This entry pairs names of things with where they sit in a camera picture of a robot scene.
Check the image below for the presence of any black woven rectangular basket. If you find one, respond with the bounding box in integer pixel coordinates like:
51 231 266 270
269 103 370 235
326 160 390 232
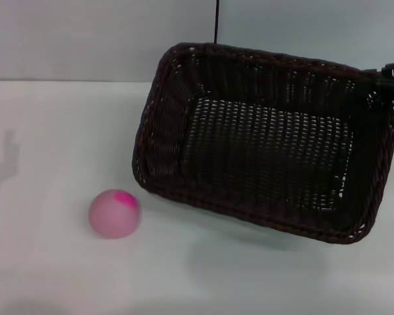
131 41 394 245

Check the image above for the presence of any pink ball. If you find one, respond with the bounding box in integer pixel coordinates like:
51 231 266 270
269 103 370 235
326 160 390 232
87 188 142 241

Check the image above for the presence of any black thin wall strip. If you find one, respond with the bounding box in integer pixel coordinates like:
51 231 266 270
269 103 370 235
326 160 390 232
213 0 219 44

